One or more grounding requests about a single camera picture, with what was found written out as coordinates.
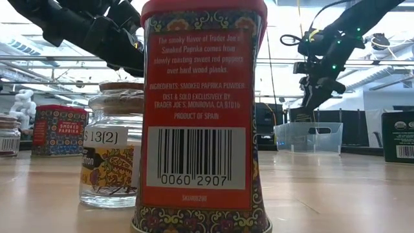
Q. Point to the cork-topped glass saffron jar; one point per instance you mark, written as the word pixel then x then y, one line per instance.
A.
pixel 8 139
pixel 106 161

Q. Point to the horizontal metal pipe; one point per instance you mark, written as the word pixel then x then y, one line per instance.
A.
pixel 48 83

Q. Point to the red-lidded smoked paprika tin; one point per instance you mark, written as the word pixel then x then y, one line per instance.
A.
pixel 59 129
pixel 200 97

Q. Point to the clear plastic bin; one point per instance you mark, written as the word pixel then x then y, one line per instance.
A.
pixel 330 142

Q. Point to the white board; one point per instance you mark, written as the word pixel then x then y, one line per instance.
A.
pixel 375 126

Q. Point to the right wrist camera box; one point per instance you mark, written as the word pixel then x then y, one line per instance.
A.
pixel 301 68

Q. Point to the black partition panels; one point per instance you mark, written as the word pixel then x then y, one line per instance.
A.
pixel 352 129

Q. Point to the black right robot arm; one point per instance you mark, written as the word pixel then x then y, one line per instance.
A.
pixel 365 13

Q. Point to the white robot figure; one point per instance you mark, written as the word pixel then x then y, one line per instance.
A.
pixel 24 103

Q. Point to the black screen panel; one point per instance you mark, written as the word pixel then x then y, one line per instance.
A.
pixel 265 118

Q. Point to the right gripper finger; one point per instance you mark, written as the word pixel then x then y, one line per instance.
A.
pixel 312 103

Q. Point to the black green spice tin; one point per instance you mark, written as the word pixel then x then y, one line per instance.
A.
pixel 302 116
pixel 398 136

